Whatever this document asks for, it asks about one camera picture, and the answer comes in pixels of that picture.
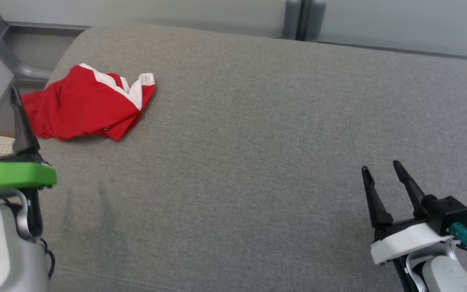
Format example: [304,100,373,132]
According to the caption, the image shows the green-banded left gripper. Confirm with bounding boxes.
[0,85,58,192]

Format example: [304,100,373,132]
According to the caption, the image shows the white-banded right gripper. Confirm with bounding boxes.
[361,160,458,266]

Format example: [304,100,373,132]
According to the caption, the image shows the red shorts with white trim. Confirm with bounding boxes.
[21,63,156,142]

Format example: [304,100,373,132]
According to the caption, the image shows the curved grey metal pipe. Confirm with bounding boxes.
[0,8,54,82]

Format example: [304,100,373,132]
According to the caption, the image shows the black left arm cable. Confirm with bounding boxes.
[38,238,56,281]

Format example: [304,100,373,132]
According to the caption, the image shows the grey partition post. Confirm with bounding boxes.
[284,0,302,40]
[304,0,326,42]

